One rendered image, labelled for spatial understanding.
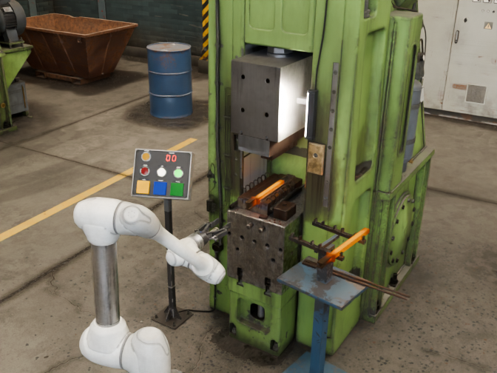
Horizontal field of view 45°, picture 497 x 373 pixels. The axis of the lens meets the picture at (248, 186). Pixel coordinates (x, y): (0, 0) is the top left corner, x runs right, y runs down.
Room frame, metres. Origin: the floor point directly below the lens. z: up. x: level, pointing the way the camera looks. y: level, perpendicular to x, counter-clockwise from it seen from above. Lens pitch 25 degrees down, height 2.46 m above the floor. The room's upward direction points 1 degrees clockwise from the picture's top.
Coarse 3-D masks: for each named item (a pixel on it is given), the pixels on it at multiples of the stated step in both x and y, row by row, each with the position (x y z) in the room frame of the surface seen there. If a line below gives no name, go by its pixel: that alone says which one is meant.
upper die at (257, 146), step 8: (304, 128) 3.32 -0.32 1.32; (240, 136) 3.07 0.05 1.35; (248, 136) 3.05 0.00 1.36; (288, 136) 3.16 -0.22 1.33; (296, 136) 3.24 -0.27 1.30; (240, 144) 3.07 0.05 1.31; (248, 144) 3.05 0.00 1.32; (256, 144) 3.02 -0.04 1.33; (264, 144) 2.99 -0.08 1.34; (272, 144) 3.00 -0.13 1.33; (280, 144) 3.08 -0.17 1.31; (288, 144) 3.16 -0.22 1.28; (256, 152) 3.02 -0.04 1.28; (264, 152) 2.99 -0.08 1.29; (272, 152) 3.01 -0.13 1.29
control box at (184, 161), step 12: (156, 156) 3.22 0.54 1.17; (168, 156) 3.22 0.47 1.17; (180, 156) 3.21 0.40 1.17; (192, 156) 3.23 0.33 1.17; (156, 168) 3.19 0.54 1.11; (168, 168) 3.18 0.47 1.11; (180, 168) 3.18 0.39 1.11; (192, 168) 3.22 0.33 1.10; (132, 180) 3.17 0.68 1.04; (144, 180) 3.16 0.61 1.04; (156, 180) 3.15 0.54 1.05; (168, 180) 3.15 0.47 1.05; (180, 180) 3.14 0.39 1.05; (132, 192) 3.13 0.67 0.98; (168, 192) 3.11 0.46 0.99
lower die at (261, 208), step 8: (272, 176) 3.39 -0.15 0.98; (280, 176) 3.37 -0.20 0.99; (264, 184) 3.24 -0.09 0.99; (272, 184) 3.22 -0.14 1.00; (296, 184) 3.27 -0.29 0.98; (248, 192) 3.15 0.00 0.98; (256, 192) 3.13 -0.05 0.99; (272, 192) 3.12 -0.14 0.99; (280, 192) 3.13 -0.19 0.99; (288, 192) 3.19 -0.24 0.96; (240, 200) 3.07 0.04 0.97; (264, 200) 3.03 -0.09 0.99; (272, 200) 3.03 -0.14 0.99; (256, 208) 3.02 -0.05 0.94; (264, 208) 2.99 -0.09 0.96
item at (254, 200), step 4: (280, 180) 3.27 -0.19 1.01; (276, 184) 3.21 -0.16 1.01; (280, 184) 3.23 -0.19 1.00; (268, 188) 3.15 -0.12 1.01; (272, 188) 3.15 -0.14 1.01; (264, 192) 3.09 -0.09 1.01; (268, 192) 3.11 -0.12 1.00; (252, 196) 3.03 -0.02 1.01; (256, 196) 3.04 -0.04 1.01; (260, 196) 3.04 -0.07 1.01; (248, 200) 2.97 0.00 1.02; (252, 200) 2.97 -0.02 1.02; (256, 200) 3.00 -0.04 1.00; (248, 204) 2.94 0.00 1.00; (252, 204) 2.97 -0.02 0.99; (256, 204) 3.00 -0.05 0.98; (248, 208) 2.94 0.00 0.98
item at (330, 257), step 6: (366, 228) 2.70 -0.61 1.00; (360, 234) 2.64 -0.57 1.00; (366, 234) 2.67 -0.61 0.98; (348, 240) 2.58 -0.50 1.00; (354, 240) 2.58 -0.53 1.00; (342, 246) 2.51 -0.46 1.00; (348, 246) 2.53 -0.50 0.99; (330, 252) 2.45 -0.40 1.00; (336, 252) 2.45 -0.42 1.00; (324, 258) 2.39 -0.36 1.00; (330, 258) 2.40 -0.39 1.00; (324, 264) 2.38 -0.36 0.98
